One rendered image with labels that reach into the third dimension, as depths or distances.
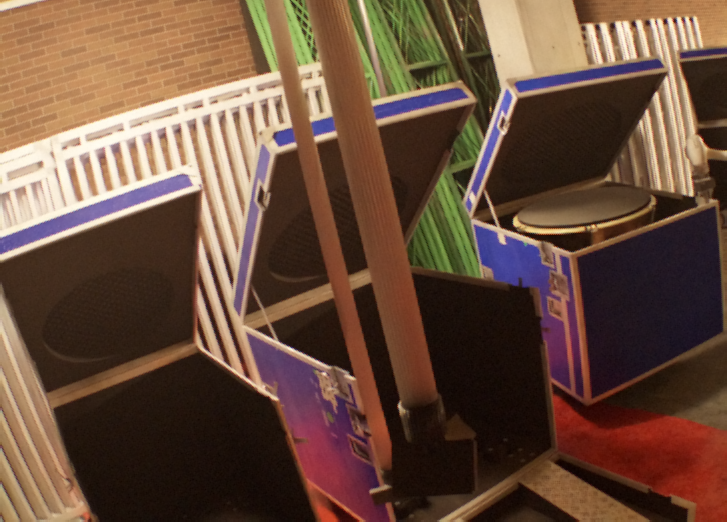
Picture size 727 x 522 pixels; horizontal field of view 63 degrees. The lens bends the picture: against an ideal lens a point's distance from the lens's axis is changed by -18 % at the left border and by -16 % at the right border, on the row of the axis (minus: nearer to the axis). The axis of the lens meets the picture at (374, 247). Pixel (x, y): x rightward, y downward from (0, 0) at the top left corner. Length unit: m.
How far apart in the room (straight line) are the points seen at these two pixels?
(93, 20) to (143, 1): 0.44
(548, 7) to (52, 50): 3.52
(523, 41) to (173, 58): 2.58
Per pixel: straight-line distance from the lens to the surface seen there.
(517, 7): 4.42
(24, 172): 3.75
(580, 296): 3.18
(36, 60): 4.99
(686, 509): 2.74
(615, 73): 3.54
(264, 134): 2.29
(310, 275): 3.21
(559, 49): 4.67
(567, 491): 2.88
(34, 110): 4.93
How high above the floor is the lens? 1.87
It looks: 13 degrees down
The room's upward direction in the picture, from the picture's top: 13 degrees counter-clockwise
